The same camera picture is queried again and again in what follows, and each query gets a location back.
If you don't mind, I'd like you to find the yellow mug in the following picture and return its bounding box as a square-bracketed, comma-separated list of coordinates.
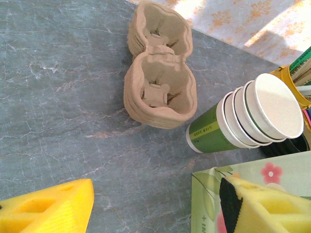
[269, 63, 311, 110]

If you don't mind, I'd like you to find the stack of pulp cup carriers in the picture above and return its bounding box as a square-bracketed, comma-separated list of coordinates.
[123, 0, 198, 130]

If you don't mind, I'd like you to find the stack of black lids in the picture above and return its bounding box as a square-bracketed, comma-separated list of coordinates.
[261, 134, 311, 158]

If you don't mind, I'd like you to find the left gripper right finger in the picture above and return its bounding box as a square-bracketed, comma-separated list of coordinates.
[219, 176, 311, 233]

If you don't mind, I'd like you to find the wide green wrapped straw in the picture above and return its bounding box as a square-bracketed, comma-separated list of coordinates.
[289, 46, 311, 76]

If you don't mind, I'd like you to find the stack of coloured napkins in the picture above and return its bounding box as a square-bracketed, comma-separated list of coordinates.
[302, 106, 311, 133]

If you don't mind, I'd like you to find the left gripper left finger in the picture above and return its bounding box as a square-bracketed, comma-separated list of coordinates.
[0, 179, 95, 233]

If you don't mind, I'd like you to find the white floral paper bag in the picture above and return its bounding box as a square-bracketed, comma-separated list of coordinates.
[191, 150, 311, 233]

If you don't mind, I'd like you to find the wooden stirrer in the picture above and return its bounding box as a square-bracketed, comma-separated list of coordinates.
[295, 72, 311, 85]

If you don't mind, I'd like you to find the stack of paper cups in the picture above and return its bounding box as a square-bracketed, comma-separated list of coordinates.
[186, 73, 305, 154]

